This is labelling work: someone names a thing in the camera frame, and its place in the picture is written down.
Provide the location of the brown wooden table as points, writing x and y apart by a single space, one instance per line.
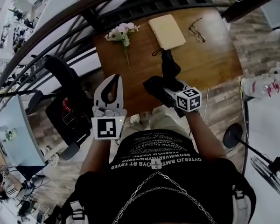
200 62

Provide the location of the light blue desk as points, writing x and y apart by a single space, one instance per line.
16 134

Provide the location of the beige trousers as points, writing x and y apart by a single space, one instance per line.
163 122

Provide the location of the pale pink flower bouquet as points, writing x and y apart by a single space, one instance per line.
123 32

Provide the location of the light shoe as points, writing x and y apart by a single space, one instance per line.
135 118

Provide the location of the person's right forearm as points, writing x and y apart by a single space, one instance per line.
205 136

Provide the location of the black office chair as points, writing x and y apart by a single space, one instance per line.
65 115

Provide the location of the dark metal railing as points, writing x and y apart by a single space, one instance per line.
88 13

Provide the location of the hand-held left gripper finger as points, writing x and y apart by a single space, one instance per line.
99 91
120 94

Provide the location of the person's left forearm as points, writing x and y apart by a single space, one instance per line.
95 155

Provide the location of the clear plastic bag of bottles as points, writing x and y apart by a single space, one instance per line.
259 86

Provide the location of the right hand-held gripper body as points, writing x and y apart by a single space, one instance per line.
189 99

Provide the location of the beige book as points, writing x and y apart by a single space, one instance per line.
168 30

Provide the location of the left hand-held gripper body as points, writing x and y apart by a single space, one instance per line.
106 128

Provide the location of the black standing fan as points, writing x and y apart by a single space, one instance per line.
233 135

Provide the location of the black printed t-shirt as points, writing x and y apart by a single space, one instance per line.
168 195

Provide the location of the black-framed eyeglasses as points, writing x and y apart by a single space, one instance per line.
199 34

